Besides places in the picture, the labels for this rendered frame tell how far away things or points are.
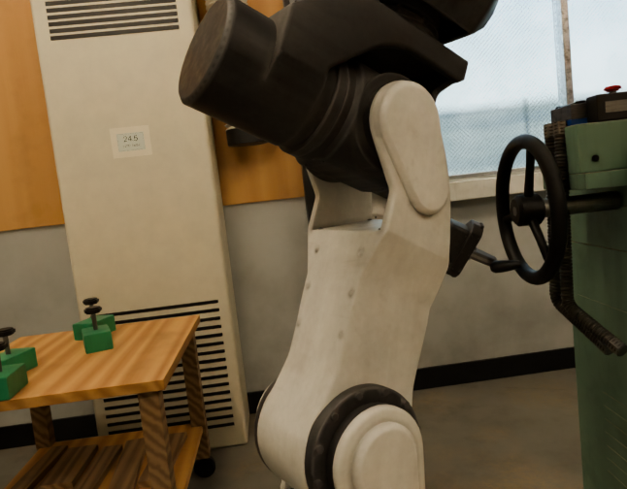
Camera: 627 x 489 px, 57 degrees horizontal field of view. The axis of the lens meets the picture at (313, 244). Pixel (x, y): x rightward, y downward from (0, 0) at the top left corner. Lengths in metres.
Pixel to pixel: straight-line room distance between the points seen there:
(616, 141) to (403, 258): 0.67
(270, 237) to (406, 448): 1.78
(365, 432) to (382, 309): 0.13
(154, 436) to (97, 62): 1.27
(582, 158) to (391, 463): 0.74
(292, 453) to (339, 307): 0.16
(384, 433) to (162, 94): 1.65
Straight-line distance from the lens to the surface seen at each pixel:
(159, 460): 1.41
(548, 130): 1.25
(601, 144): 1.20
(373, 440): 0.60
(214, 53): 0.56
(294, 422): 0.64
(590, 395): 1.50
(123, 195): 2.09
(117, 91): 2.11
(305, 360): 0.66
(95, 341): 1.66
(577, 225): 1.42
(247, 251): 2.35
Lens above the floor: 0.91
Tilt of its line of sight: 6 degrees down
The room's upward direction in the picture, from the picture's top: 6 degrees counter-clockwise
